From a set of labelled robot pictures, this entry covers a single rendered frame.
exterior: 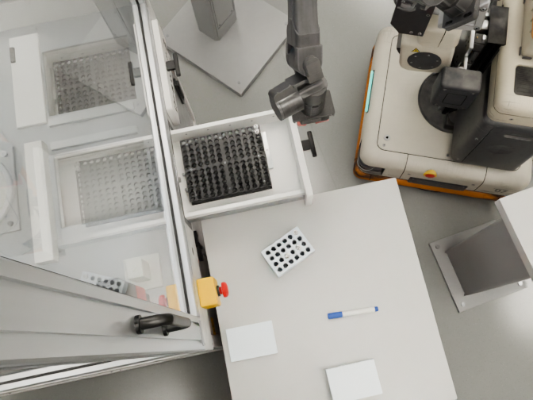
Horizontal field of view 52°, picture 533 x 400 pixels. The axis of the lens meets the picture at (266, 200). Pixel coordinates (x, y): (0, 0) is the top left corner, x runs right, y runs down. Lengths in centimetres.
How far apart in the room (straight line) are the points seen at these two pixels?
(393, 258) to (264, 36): 142
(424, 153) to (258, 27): 100
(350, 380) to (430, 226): 109
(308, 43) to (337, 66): 144
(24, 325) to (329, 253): 117
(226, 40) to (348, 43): 57
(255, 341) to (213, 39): 156
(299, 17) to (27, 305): 85
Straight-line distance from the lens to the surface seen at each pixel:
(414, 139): 221
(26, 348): 47
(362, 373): 149
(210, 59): 261
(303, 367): 153
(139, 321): 77
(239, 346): 152
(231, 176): 149
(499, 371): 244
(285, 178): 152
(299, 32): 117
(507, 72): 179
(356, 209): 159
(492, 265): 202
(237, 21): 269
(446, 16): 140
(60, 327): 54
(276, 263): 154
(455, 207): 246
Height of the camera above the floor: 229
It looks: 75 degrees down
